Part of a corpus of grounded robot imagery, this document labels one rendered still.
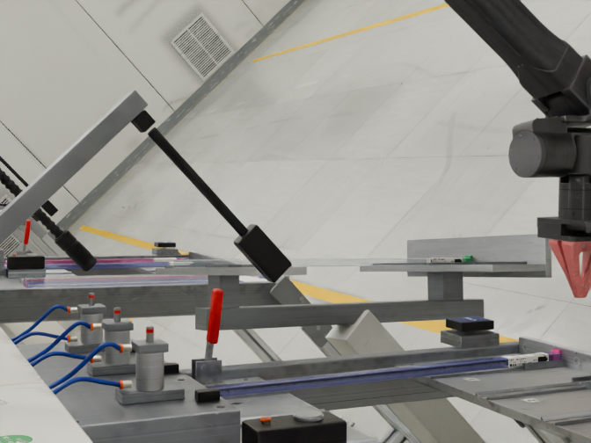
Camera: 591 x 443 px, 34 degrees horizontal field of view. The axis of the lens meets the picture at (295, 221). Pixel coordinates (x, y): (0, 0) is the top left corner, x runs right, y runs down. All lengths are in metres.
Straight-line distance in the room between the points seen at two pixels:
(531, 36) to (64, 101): 7.55
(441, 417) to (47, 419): 0.94
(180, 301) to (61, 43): 6.85
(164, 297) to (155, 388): 1.13
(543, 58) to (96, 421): 0.72
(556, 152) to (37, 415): 0.73
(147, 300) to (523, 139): 0.93
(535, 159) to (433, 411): 0.49
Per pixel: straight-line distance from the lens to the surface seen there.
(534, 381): 1.14
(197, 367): 1.07
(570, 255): 1.22
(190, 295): 1.90
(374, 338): 1.41
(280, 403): 1.00
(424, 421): 1.48
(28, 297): 1.83
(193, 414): 0.72
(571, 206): 1.22
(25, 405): 0.68
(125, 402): 0.75
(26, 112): 8.54
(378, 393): 1.20
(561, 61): 1.21
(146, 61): 8.79
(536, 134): 1.17
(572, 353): 1.22
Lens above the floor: 1.43
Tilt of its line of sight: 18 degrees down
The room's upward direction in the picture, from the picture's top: 41 degrees counter-clockwise
